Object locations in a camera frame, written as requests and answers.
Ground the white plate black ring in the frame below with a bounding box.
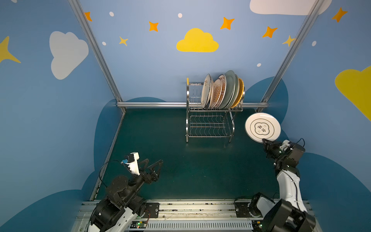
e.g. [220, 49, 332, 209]
[244, 112, 282, 144]

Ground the white plate green lettered rim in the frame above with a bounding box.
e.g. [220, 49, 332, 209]
[227, 78, 236, 108]

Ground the orange woven round plate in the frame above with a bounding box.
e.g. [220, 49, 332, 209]
[231, 77, 244, 108]

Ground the white plate orange sunburst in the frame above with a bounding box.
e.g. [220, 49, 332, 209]
[215, 74, 227, 108]

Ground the cream floral plate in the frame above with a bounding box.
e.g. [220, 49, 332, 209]
[201, 74, 211, 109]

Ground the pale green flower plate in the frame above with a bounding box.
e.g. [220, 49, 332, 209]
[233, 75, 240, 105]

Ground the grey-green plain plate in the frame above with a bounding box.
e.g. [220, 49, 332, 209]
[219, 70, 236, 109]

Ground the dark blue round plate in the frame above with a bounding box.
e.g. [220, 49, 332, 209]
[205, 78, 214, 109]

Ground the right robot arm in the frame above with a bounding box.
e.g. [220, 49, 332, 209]
[248, 139, 316, 232]

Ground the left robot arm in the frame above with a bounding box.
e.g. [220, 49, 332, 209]
[87, 159, 163, 232]

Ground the chrome two-tier dish rack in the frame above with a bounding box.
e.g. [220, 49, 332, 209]
[185, 79, 245, 143]

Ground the left green circuit board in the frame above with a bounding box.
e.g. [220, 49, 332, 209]
[129, 221, 148, 229]

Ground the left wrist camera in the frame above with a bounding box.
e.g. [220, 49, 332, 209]
[121, 152, 140, 176]

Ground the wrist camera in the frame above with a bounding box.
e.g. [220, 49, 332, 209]
[280, 140, 291, 151]
[121, 152, 140, 176]

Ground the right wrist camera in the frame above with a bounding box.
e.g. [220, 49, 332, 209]
[280, 140, 291, 151]

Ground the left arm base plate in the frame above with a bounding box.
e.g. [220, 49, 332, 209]
[143, 203, 160, 218]

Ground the aluminium frame back bar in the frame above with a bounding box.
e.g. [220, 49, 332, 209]
[117, 101, 269, 109]

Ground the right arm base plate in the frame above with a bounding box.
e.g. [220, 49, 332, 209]
[234, 202, 252, 218]

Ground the right aluminium frame post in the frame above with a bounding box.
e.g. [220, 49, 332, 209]
[256, 0, 325, 113]

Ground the aluminium frame post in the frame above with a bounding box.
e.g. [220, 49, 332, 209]
[256, 0, 325, 113]
[68, 0, 126, 114]

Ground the left aluminium frame post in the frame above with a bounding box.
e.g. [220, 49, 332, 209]
[68, 0, 126, 114]

